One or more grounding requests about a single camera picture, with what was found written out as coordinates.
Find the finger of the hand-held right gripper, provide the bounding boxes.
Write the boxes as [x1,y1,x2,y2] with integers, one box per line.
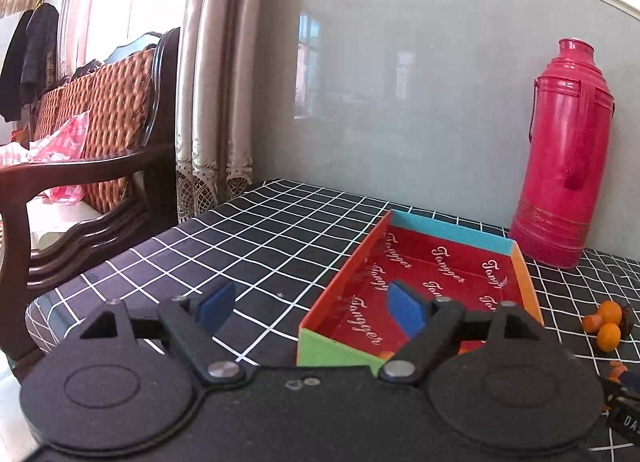
[599,367,640,410]

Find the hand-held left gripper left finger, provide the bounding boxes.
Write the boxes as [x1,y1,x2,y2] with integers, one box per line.
[79,281,247,386]

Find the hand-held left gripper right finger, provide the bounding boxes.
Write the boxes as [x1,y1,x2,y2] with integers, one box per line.
[378,281,547,385]

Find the colourful cardboard box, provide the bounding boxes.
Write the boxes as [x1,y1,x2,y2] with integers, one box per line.
[297,209,545,378]

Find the large orange mandarin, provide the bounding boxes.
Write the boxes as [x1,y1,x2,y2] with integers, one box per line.
[598,301,623,325]

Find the black white checked tablecloth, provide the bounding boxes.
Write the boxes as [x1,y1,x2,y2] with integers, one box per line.
[25,178,640,462]

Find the white seat cushion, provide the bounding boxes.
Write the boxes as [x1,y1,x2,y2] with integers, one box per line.
[27,199,103,249]

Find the red thermos flask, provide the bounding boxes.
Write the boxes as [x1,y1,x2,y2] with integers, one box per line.
[509,38,616,269]

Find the dark wooden woven sofa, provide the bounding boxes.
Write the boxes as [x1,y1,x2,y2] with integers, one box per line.
[0,27,181,364]

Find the beige patterned curtain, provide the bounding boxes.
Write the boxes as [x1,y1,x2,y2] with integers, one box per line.
[174,0,272,224]

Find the black hanging coat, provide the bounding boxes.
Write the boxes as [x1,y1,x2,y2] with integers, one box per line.
[0,4,61,124]

